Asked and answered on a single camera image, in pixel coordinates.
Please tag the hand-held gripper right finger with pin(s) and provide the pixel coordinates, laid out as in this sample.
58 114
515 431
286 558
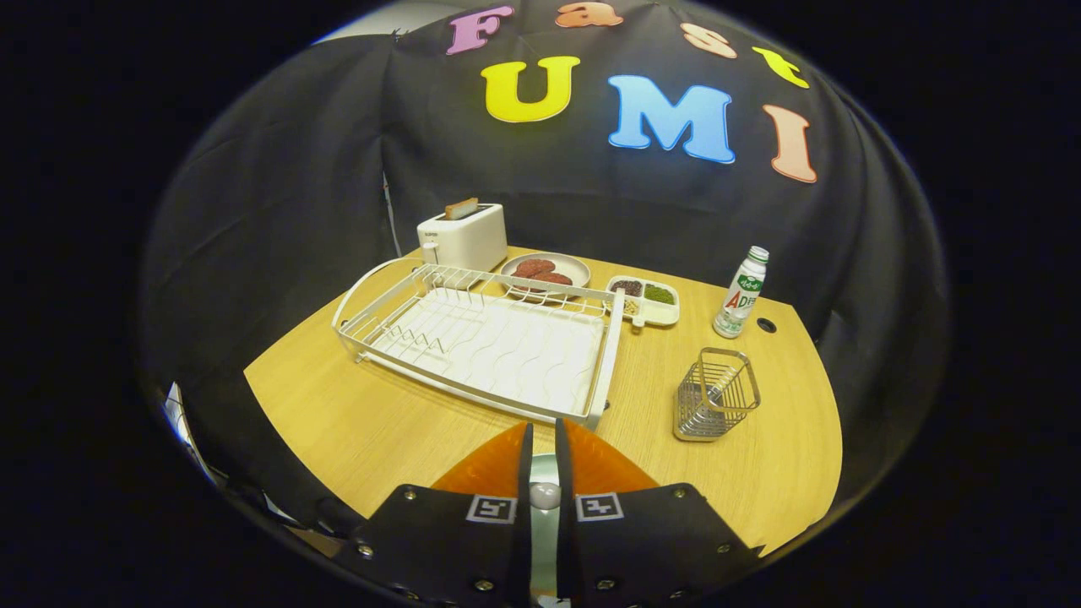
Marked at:
562 464

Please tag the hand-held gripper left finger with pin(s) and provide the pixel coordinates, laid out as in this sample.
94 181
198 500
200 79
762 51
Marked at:
524 464

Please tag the pale green plate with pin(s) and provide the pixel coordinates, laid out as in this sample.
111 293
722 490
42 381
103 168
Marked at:
545 549

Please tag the round beige dish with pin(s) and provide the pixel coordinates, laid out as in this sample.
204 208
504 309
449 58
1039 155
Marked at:
578 268

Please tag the pale beans pile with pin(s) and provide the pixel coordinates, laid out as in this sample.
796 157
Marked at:
630 306

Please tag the white divided tray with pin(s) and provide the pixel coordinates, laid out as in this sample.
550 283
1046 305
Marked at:
663 314

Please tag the dark red beans pile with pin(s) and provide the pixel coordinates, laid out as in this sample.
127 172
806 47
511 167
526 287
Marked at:
627 287

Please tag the green beans pile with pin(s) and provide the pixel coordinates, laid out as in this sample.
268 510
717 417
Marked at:
660 294

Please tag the red meat slices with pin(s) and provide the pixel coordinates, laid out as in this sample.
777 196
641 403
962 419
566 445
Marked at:
534 268

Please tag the white toaster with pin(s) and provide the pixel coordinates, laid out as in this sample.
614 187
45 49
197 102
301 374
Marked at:
464 241

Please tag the white green-label drink bottle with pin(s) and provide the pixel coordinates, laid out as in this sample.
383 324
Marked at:
741 295

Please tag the toast slice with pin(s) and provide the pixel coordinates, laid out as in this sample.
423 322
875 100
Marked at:
461 208

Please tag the black backdrop cloth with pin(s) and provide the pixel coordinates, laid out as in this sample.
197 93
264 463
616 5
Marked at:
253 211

